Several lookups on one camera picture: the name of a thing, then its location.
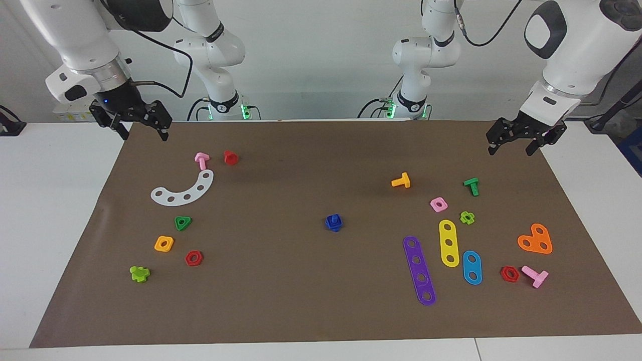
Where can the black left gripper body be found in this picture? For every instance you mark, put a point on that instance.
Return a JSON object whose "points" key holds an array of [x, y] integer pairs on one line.
{"points": [[524, 128]]}

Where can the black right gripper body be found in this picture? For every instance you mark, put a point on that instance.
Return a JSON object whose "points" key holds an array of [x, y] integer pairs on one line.
{"points": [[120, 103]]}

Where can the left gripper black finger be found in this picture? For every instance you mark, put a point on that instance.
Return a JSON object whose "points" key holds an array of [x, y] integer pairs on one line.
{"points": [[493, 145], [533, 145]]}

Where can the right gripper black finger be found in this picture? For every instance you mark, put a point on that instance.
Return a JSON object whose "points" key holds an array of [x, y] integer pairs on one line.
{"points": [[163, 130], [122, 129]]}

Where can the blue square plastic nut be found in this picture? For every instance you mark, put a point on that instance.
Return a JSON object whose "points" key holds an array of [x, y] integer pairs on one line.
{"points": [[333, 219]]}

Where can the blue triangular-head plastic screw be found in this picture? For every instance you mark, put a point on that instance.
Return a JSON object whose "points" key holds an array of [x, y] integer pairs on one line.
{"points": [[333, 226]]}

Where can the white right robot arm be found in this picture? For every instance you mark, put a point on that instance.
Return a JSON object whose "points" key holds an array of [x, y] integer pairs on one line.
{"points": [[80, 40]]}

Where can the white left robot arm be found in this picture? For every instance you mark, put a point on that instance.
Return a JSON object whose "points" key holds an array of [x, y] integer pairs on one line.
{"points": [[577, 50]]}

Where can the dark green plastic screw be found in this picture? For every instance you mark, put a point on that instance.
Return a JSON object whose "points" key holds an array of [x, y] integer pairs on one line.
{"points": [[472, 186]]}

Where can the white box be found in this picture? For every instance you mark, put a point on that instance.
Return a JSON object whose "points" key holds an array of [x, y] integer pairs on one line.
{"points": [[75, 114]]}

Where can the pink plastic screw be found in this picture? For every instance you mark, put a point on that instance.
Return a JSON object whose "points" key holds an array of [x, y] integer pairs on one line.
{"points": [[535, 276], [201, 160]]}

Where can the white curved perforated strip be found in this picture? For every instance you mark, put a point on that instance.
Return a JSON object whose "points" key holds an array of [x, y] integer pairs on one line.
{"points": [[185, 195]]}

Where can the red plastic screw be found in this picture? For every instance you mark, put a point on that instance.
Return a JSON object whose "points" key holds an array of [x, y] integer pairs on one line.
{"points": [[230, 158]]}

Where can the lime green flower nut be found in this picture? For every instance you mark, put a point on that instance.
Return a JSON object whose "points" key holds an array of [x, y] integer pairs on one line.
{"points": [[467, 217]]}

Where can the pink square plastic nut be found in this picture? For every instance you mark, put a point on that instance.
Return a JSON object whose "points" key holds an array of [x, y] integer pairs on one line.
{"points": [[439, 204]]}

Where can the black stand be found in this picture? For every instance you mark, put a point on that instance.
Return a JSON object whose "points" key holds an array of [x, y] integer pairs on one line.
{"points": [[614, 108]]}

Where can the green triangular plastic nut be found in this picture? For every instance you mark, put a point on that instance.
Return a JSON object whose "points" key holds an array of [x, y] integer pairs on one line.
{"points": [[182, 223]]}

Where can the orange heart-shaped plate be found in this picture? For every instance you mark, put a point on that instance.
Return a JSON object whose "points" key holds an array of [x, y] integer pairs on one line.
{"points": [[536, 240]]}

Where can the orange plastic screw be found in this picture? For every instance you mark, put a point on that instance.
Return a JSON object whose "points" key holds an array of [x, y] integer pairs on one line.
{"points": [[401, 181]]}

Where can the blue box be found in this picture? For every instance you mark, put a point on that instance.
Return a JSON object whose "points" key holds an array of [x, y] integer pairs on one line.
{"points": [[633, 150]]}

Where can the yellow three-hole strip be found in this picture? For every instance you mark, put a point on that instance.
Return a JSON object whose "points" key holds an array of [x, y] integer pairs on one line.
{"points": [[449, 243]]}

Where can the orange square plastic nut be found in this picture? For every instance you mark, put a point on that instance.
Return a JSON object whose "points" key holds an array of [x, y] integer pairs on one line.
{"points": [[164, 243]]}

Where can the blue two-hole strip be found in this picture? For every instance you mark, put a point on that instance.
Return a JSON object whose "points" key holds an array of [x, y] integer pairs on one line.
{"points": [[472, 267]]}

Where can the red hexagonal plastic nut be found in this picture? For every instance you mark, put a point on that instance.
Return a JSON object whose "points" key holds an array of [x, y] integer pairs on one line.
{"points": [[193, 258], [509, 274]]}

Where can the lime green plastic screw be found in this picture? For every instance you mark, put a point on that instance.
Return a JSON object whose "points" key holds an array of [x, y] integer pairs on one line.
{"points": [[139, 274]]}

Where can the purple four-hole strip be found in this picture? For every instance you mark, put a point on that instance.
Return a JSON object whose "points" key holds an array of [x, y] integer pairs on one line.
{"points": [[419, 271]]}

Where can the brown table mat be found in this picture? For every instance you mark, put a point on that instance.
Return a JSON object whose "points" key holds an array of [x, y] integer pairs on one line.
{"points": [[301, 291]]}

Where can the black clamp mount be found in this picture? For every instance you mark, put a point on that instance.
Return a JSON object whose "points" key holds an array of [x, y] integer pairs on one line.
{"points": [[10, 125]]}

